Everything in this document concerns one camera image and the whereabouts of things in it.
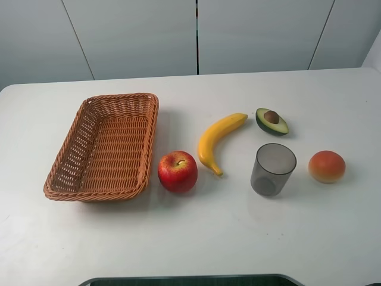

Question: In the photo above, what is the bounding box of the brown woven wicker basket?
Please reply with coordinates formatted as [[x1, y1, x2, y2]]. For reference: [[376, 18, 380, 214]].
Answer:
[[43, 93, 159, 202]]

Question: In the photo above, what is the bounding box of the red apple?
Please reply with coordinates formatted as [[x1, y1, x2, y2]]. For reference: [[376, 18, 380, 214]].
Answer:
[[158, 151, 198, 194]]

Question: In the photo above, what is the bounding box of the orange peach fruit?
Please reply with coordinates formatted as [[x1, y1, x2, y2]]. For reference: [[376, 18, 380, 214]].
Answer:
[[308, 150, 346, 184]]

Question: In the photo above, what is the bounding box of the yellow banana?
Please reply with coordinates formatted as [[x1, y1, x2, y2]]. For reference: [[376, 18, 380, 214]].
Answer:
[[197, 113, 248, 176]]

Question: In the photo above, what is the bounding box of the halved avocado with pit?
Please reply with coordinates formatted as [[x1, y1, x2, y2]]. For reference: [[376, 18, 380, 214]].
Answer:
[[255, 108, 289, 136]]

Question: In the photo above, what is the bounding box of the transparent grey plastic cup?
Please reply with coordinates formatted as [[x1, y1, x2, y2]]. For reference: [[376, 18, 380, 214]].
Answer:
[[250, 143, 297, 197]]

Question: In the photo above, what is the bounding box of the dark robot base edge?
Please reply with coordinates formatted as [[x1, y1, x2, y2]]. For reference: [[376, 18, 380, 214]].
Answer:
[[81, 275, 301, 286]]

